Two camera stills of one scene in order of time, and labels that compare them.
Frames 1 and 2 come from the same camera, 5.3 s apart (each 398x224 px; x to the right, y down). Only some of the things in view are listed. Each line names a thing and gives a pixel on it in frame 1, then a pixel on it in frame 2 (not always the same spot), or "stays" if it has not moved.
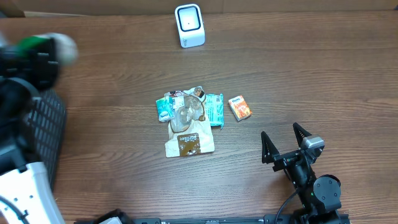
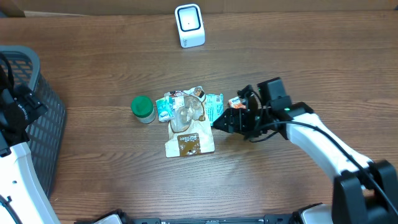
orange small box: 239,108 stays
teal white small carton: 165,108 stays
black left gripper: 34,59 → 34,104
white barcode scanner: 189,25 stays
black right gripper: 270,154 → 241,127
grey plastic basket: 46,130 stays
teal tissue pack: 214,109 stays
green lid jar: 66,51 → 142,107
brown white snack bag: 189,133 stays
